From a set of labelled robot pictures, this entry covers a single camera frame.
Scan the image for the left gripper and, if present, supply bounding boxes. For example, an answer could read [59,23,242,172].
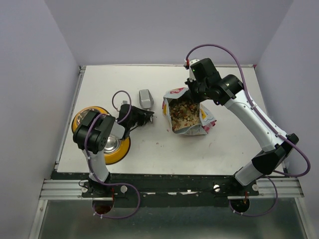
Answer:
[128,106,154,128]

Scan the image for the metal food scoop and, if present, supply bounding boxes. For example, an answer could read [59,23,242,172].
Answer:
[139,89,154,110]

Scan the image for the pet food bag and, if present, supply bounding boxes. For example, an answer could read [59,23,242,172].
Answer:
[162,87,217,136]

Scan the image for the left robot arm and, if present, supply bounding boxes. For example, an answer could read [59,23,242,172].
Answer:
[72,103,154,197]

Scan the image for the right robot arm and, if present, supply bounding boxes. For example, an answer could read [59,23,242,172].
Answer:
[133,58,292,195]

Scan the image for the yellow double pet bowl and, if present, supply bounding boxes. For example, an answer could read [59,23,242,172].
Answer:
[71,106,131,165]

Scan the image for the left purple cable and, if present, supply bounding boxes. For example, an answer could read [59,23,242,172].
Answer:
[84,90,142,220]

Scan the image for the purple cable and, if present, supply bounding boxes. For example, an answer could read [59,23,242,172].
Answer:
[185,44,312,217]
[84,90,142,220]

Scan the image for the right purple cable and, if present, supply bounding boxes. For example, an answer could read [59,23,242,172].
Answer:
[185,44,312,217]

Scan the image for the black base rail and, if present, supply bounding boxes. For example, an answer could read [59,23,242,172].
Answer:
[82,173,259,208]

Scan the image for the aluminium frame rail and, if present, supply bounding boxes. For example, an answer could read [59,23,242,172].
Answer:
[39,180,112,201]

